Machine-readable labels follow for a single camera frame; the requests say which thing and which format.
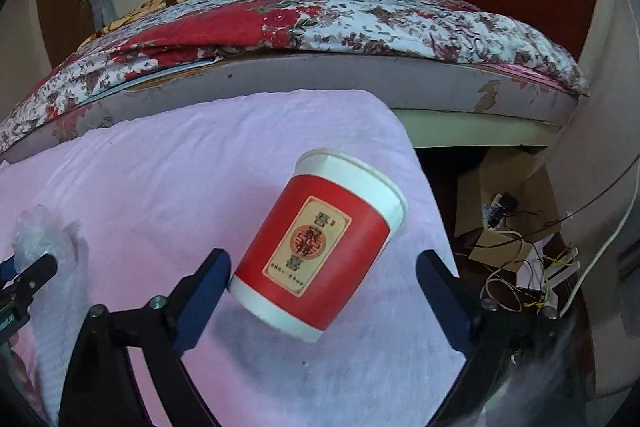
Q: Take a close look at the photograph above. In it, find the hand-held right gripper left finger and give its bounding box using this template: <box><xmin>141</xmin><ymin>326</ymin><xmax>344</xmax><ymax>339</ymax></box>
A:
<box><xmin>59</xmin><ymin>248</ymin><xmax>232</xmax><ymax>427</ymax></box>

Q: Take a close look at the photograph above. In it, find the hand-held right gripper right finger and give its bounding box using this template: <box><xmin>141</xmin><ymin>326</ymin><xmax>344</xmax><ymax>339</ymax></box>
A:
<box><xmin>416</xmin><ymin>249</ymin><xmax>588</xmax><ymax>427</ymax></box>

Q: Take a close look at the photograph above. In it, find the clear plastic wrap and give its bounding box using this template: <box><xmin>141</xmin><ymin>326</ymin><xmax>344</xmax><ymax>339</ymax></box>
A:
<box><xmin>12</xmin><ymin>204</ymin><xmax>83</xmax><ymax>278</ymax></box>

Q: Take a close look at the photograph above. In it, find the red paper cup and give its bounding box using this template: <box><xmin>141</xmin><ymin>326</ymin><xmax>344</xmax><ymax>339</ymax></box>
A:
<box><xmin>227</xmin><ymin>148</ymin><xmax>408</xmax><ymax>344</ymax></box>

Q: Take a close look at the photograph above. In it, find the white router with antennas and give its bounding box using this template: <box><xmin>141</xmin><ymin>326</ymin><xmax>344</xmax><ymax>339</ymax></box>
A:
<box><xmin>542</xmin><ymin>247</ymin><xmax>581</xmax><ymax>320</ymax></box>

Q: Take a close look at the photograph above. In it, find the pink towel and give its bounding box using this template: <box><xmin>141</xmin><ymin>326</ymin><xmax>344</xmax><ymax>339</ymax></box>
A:
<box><xmin>0</xmin><ymin>89</ymin><xmax>468</xmax><ymax>427</ymax></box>

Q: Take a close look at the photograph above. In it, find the cardboard box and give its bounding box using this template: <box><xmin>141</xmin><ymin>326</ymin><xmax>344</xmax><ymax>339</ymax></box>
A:
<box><xmin>455</xmin><ymin>149</ymin><xmax>561</xmax><ymax>275</ymax></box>

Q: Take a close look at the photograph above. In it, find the bed with lilac mattress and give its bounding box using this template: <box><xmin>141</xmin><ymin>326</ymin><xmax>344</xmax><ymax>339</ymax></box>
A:
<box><xmin>0</xmin><ymin>0</ymin><xmax>591</xmax><ymax>168</ymax></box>

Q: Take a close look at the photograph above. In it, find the floral bedsheet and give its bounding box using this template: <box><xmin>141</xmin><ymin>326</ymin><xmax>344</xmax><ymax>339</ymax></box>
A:
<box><xmin>0</xmin><ymin>0</ymin><xmax>590</xmax><ymax>152</ymax></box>

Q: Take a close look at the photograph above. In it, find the thick white cable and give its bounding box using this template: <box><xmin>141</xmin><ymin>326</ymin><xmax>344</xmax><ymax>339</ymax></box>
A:
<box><xmin>560</xmin><ymin>177</ymin><xmax>640</xmax><ymax>318</ymax></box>

